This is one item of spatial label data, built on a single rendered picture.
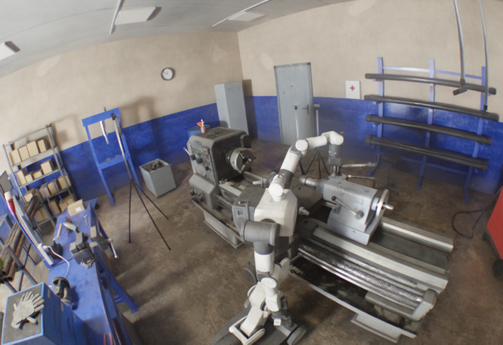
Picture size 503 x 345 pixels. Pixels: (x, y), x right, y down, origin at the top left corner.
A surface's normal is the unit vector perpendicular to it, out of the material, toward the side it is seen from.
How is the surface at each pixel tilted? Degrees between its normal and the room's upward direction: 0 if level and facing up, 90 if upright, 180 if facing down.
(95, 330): 0
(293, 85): 90
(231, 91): 90
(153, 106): 90
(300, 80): 90
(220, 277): 0
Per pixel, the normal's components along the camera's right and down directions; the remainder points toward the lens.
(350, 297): -0.12, -0.92
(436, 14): -0.74, 0.33
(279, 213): -0.25, -0.49
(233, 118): 0.66, 0.20
